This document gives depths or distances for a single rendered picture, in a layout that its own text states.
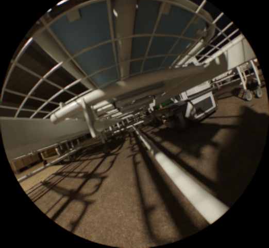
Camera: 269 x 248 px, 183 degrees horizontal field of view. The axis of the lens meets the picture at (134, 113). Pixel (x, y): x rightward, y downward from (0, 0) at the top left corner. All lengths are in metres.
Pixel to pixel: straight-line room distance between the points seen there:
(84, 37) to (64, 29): 0.05
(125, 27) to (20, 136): 0.29
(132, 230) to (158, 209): 0.14
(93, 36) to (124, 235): 0.59
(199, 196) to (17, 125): 0.36
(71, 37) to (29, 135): 0.23
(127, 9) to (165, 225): 0.52
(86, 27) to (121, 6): 0.09
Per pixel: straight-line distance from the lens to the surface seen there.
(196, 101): 1.02
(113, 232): 0.44
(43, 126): 0.28
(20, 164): 3.37
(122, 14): 0.15
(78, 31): 0.21
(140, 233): 0.39
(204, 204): 0.17
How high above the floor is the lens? 0.37
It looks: 1 degrees up
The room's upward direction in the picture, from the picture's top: 21 degrees counter-clockwise
